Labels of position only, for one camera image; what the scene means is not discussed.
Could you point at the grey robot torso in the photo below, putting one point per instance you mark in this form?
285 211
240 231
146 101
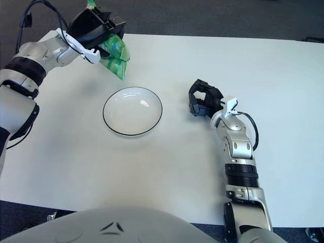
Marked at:
114 220

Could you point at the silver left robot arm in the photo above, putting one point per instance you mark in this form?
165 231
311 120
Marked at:
25 83

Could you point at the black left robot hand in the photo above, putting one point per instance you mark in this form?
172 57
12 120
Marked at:
86 27

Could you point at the small silver metal bracket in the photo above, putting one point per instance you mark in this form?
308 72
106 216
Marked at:
51 216

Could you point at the grey caster wheel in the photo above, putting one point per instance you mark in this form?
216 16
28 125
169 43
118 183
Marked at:
314 233

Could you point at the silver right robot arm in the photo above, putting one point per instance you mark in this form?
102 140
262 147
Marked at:
243 149

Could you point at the white plate with black rim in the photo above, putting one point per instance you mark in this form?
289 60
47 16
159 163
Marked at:
131 114

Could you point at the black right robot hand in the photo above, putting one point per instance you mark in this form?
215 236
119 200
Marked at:
212 97

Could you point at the green snack bag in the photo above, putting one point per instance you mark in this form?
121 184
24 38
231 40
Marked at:
117 63

